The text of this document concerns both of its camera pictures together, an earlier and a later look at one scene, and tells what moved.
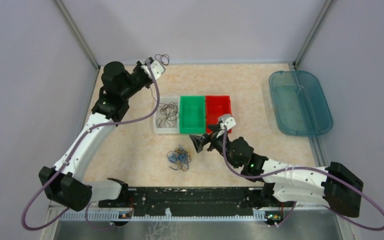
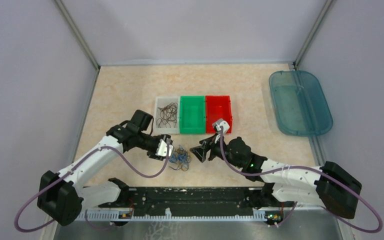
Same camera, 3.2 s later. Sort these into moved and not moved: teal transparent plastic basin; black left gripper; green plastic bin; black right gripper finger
Moved: black left gripper; black right gripper finger
Not moved: teal transparent plastic basin; green plastic bin
